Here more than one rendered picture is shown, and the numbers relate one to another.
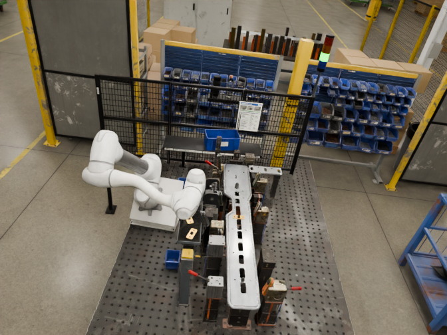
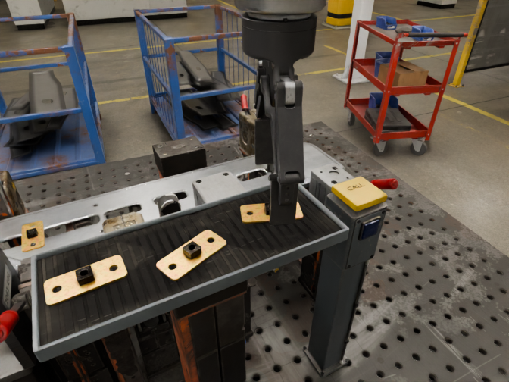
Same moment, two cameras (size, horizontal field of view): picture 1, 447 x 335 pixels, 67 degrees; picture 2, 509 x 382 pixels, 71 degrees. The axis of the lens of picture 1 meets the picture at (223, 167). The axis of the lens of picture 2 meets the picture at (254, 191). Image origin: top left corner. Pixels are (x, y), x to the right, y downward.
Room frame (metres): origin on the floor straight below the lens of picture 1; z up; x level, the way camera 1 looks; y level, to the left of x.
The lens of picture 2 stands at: (1.58, 0.49, 1.48)
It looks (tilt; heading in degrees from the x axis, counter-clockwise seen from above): 35 degrees down; 248
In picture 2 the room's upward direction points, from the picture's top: straight up
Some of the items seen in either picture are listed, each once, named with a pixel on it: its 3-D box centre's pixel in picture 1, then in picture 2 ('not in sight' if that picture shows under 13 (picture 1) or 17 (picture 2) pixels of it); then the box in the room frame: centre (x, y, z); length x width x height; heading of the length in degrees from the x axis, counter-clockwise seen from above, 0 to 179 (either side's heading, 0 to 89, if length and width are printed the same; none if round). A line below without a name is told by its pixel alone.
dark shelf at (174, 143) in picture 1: (213, 146); not in sight; (2.66, 0.12, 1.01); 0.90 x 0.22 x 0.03; 95
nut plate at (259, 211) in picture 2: (191, 232); (271, 209); (1.41, 0.13, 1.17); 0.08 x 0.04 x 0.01; 165
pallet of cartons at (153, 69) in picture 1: (150, 79); not in sight; (5.25, 1.38, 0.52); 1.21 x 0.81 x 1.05; 5
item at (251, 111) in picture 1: (249, 116); not in sight; (2.80, -0.16, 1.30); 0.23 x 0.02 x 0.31; 95
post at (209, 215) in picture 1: (207, 234); (115, 334); (1.67, 0.05, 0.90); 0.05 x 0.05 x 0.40; 5
